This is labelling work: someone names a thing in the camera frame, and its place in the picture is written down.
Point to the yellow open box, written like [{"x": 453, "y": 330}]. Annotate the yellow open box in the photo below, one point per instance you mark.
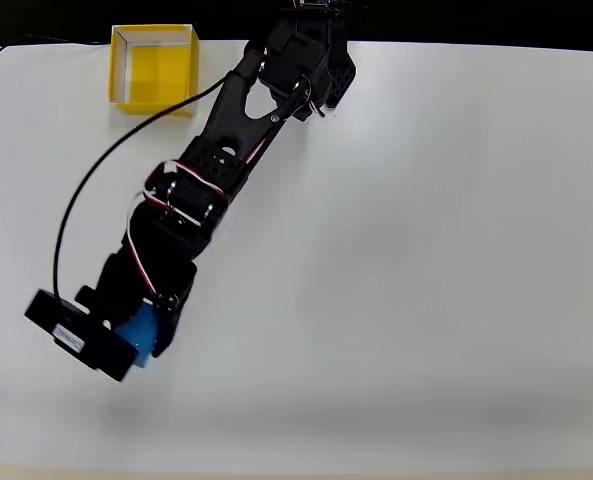
[{"x": 163, "y": 65}]

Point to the blue block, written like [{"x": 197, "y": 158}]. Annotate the blue block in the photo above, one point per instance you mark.
[{"x": 141, "y": 330}]

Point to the black webcam with white label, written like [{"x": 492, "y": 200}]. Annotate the black webcam with white label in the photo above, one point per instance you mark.
[{"x": 91, "y": 340}]

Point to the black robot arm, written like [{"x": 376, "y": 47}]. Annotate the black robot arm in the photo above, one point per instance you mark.
[{"x": 226, "y": 125}]

